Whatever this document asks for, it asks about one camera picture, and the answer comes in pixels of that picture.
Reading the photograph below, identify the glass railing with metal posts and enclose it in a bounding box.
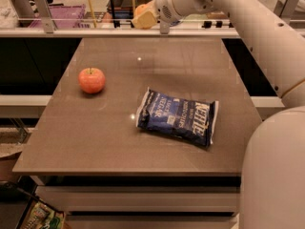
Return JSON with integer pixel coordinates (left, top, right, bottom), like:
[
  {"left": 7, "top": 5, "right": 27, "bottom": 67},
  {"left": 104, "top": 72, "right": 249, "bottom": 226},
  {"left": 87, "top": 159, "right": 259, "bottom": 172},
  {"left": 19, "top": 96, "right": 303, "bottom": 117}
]
[{"left": 0, "top": 0, "right": 305, "bottom": 38}]

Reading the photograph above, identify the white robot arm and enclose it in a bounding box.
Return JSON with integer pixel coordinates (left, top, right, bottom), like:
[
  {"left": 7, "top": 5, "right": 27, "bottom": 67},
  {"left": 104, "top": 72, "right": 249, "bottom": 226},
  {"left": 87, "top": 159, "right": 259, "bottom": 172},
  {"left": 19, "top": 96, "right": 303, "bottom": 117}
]
[{"left": 132, "top": 0, "right": 305, "bottom": 229}]

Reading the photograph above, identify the snack box on floor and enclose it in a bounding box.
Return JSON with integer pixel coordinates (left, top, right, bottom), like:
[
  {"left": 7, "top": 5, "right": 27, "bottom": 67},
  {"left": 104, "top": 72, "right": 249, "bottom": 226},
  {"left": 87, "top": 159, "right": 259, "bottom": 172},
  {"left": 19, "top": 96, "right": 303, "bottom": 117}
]
[{"left": 17, "top": 202, "right": 65, "bottom": 229}]

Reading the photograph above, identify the blue Kettle chips bag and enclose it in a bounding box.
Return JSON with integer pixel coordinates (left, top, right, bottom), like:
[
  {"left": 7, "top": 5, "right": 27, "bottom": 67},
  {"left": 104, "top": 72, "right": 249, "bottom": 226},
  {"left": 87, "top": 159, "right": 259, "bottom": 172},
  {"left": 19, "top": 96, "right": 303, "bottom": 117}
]
[{"left": 136, "top": 89, "right": 219, "bottom": 147}]

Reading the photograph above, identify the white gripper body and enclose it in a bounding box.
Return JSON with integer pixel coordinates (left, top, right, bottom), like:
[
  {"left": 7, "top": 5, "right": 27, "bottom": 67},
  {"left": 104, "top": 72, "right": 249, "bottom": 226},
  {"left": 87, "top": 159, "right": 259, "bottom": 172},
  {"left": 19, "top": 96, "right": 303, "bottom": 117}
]
[{"left": 154, "top": 0, "right": 182, "bottom": 23}]

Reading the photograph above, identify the orange fruit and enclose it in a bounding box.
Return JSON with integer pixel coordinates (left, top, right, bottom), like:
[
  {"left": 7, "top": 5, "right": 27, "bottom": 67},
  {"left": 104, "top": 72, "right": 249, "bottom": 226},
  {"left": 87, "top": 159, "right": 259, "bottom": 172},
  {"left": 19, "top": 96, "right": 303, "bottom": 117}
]
[{"left": 133, "top": 4, "right": 148, "bottom": 16}]

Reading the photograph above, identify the red apple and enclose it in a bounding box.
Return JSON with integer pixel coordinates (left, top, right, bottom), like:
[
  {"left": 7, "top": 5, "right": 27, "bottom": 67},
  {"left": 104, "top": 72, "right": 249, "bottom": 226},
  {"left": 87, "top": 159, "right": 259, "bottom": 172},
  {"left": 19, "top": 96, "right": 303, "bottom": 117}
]
[{"left": 78, "top": 68, "right": 106, "bottom": 94}]

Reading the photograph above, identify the purple plastic crate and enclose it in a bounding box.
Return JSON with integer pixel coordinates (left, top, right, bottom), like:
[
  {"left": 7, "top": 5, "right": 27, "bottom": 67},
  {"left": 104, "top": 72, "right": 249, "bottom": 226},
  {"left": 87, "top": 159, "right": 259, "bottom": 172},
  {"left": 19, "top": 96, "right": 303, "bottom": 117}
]
[{"left": 30, "top": 5, "right": 86, "bottom": 29}]

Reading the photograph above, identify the blue bin in background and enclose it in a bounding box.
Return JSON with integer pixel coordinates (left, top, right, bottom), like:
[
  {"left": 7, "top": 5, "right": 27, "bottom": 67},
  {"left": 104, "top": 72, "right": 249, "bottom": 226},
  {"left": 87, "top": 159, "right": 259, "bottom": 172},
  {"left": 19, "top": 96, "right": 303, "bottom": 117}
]
[{"left": 111, "top": 10, "right": 133, "bottom": 28}]

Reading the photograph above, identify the grey table drawer unit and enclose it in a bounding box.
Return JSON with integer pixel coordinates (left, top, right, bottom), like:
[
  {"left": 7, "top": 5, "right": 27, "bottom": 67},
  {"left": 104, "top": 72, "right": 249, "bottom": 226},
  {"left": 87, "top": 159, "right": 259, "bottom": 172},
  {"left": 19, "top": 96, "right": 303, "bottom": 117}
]
[{"left": 36, "top": 173, "right": 241, "bottom": 229}]

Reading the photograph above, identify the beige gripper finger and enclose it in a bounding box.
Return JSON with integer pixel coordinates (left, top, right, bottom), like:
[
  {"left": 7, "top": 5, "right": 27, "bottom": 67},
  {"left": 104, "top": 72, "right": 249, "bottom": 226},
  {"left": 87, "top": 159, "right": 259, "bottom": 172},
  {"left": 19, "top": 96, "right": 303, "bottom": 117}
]
[{"left": 132, "top": 7, "right": 158, "bottom": 30}]

